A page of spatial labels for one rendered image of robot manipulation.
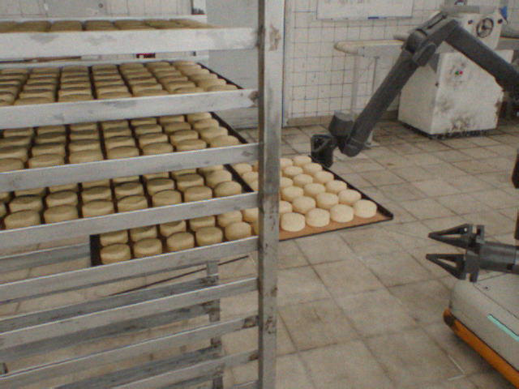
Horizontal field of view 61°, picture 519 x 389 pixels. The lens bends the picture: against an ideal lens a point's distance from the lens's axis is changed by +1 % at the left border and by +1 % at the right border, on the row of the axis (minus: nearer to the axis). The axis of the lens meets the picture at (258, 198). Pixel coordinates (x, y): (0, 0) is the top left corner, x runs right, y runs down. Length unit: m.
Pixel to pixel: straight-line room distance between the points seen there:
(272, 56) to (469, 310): 1.57
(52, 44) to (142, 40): 0.11
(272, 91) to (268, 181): 0.15
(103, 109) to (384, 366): 1.61
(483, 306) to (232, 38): 1.57
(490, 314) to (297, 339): 0.78
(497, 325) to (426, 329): 0.37
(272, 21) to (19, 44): 0.34
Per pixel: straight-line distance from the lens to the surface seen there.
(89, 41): 0.67
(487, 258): 0.96
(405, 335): 2.16
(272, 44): 0.69
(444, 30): 1.46
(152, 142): 0.80
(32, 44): 0.67
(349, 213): 0.93
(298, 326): 2.11
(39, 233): 0.75
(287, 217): 0.90
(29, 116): 0.69
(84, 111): 0.68
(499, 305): 2.01
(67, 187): 0.88
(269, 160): 0.73
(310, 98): 5.12
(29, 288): 0.80
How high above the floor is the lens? 1.38
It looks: 25 degrees down
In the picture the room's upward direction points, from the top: straight up
